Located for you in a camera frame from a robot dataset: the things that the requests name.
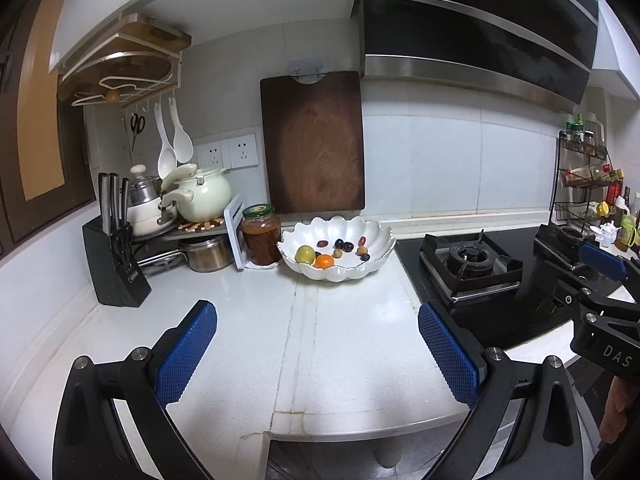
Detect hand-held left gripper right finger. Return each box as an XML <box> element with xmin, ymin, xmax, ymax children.
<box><xmin>418</xmin><ymin>301</ymin><xmax>585</xmax><ymax>480</ymax></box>

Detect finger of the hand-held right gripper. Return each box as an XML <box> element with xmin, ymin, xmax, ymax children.
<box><xmin>577</xmin><ymin>241</ymin><xmax>640</xmax><ymax>306</ymax></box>
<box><xmin>552</xmin><ymin>277</ymin><xmax>608</xmax><ymax>326</ymax></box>

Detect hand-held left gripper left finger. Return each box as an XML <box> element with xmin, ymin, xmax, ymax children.
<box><xmin>51</xmin><ymin>300</ymin><xmax>218</xmax><ymax>480</ymax></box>

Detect white scalloped bowl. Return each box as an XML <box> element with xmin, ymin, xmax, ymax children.
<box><xmin>277</xmin><ymin>215</ymin><xmax>397</xmax><ymax>283</ymax></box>

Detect person's right hand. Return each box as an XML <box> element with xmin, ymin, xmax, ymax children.
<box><xmin>597</xmin><ymin>375</ymin><xmax>633</xmax><ymax>446</ymax></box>

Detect small white container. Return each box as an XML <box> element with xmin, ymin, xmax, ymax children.
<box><xmin>591</xmin><ymin>222</ymin><xmax>618</xmax><ymax>248</ymax></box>

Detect black burner grate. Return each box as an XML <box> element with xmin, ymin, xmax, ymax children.
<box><xmin>532</xmin><ymin>222</ymin><xmax>601</xmax><ymax>281</ymax></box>
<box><xmin>419</xmin><ymin>230</ymin><xmax>523</xmax><ymax>306</ymax></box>

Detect steel pan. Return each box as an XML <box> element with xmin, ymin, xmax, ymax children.
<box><xmin>135</xmin><ymin>250</ymin><xmax>188</xmax><ymax>268</ymax></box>

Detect lidded steel pot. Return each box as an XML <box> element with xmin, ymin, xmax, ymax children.
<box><xmin>179</xmin><ymin>234</ymin><xmax>236</xmax><ymax>274</ymax></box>

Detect black glass cooktop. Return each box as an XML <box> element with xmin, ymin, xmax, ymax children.
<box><xmin>395</xmin><ymin>225</ymin><xmax>640</xmax><ymax>351</ymax></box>

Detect black knife block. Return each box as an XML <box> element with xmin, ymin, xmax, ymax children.
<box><xmin>81</xmin><ymin>217</ymin><xmax>152</xmax><ymax>307</ymax></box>

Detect wooden trivet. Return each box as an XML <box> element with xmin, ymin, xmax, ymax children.
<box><xmin>177</xmin><ymin>215</ymin><xmax>226</xmax><ymax>233</ymax></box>

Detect white counter shelf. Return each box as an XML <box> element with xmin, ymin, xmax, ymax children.
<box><xmin>132</xmin><ymin>192</ymin><xmax>246</xmax><ymax>271</ymax></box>

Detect glass jar of red sauce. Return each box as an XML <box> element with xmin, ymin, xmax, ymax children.
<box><xmin>242</xmin><ymin>203</ymin><xmax>283</xmax><ymax>266</ymax></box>

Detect white enamel saucepan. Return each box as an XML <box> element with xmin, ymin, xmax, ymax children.
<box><xmin>129</xmin><ymin>202</ymin><xmax>178</xmax><ymax>238</ymax></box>

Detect cream ceramic pot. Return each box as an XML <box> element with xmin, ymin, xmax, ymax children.
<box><xmin>160</xmin><ymin>162</ymin><xmax>233</xmax><ymax>223</ymax></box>

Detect steel pot with white knob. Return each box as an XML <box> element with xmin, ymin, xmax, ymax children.
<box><xmin>129</xmin><ymin>163</ymin><xmax>163</xmax><ymax>206</ymax></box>

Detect white plastic spoon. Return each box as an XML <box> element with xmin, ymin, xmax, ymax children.
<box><xmin>167</xmin><ymin>97</ymin><xmax>195</xmax><ymax>158</ymax></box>
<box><xmin>154</xmin><ymin>102</ymin><xmax>178</xmax><ymax>179</ymax></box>

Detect dark wooden cutting board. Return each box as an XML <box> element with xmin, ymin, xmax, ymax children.
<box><xmin>259</xmin><ymin>71</ymin><xmax>366</xmax><ymax>215</ymax></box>

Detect black range hood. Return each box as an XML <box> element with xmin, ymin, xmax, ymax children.
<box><xmin>351</xmin><ymin>0</ymin><xmax>601</xmax><ymax>113</ymax></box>

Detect tan window panel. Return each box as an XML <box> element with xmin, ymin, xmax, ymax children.
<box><xmin>17</xmin><ymin>0</ymin><xmax>68</xmax><ymax>201</ymax></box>

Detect white hanging rack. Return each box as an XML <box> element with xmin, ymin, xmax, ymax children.
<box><xmin>56</xmin><ymin>12</ymin><xmax>193</xmax><ymax>111</ymax></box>

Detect round wooden board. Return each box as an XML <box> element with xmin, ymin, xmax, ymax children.
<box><xmin>57</xmin><ymin>50</ymin><xmax>173</xmax><ymax>103</ymax></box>

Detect rectangular wooden board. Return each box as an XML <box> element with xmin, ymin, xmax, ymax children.
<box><xmin>112</xmin><ymin>12</ymin><xmax>193</xmax><ymax>51</ymax></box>

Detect black wire spice rack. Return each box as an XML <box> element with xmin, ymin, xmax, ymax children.
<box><xmin>549</xmin><ymin>130</ymin><xmax>640</xmax><ymax>241</ymax></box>

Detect white wall outlet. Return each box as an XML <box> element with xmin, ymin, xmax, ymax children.
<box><xmin>194</xmin><ymin>139</ymin><xmax>228</xmax><ymax>171</ymax></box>
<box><xmin>227</xmin><ymin>132</ymin><xmax>261</xmax><ymax>168</ymax></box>

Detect black-handled scissors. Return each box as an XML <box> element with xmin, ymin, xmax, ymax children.
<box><xmin>129</xmin><ymin>112</ymin><xmax>147</xmax><ymax>153</ymax></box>

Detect brown window frame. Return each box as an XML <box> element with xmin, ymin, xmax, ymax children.
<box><xmin>0</xmin><ymin>0</ymin><xmax>98</xmax><ymax>261</ymax></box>

